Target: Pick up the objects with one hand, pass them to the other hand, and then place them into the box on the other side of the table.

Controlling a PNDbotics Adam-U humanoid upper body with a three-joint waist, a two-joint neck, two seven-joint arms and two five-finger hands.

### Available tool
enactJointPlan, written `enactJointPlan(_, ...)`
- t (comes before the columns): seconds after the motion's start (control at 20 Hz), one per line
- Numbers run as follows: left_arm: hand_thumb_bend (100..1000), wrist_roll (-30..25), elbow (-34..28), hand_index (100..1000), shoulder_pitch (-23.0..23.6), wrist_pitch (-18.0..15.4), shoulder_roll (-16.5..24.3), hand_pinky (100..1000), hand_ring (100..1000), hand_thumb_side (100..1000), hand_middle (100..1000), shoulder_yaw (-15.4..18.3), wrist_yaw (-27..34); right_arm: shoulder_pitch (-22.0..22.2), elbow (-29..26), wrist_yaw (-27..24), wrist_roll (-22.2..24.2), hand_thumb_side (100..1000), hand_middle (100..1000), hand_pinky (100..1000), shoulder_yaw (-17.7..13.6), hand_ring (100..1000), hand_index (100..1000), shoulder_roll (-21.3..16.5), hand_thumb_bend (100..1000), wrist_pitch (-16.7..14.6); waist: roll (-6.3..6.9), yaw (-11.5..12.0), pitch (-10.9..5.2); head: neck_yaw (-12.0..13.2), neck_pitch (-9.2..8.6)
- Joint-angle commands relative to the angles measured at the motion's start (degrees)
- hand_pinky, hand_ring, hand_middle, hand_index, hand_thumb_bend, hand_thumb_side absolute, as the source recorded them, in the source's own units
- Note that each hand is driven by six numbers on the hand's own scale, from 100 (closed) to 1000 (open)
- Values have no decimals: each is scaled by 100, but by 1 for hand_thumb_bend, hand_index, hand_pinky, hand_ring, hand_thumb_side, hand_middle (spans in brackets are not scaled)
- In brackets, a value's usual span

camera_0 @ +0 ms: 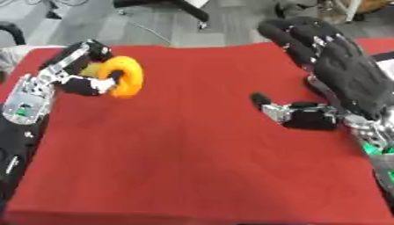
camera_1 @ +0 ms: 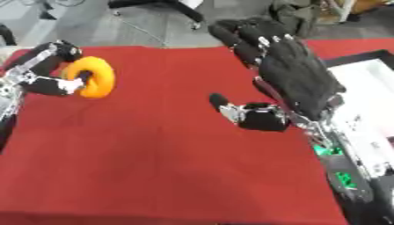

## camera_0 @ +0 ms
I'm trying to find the black chair base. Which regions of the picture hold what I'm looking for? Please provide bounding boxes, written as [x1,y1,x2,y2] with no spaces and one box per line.
[112,0,213,30]

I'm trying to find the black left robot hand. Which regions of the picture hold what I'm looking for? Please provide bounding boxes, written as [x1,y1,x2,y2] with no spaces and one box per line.
[38,39,119,98]

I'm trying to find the white floor cable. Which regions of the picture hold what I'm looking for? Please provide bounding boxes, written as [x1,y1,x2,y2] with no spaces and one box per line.
[115,10,176,47]

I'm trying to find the orange toy ring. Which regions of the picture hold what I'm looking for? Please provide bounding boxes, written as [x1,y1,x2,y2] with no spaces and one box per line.
[95,55,147,99]

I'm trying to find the black chair armrest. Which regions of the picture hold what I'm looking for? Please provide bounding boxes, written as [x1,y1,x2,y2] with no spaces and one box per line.
[0,21,28,47]

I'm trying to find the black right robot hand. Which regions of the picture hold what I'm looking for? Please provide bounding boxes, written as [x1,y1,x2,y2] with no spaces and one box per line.
[247,16,394,132]

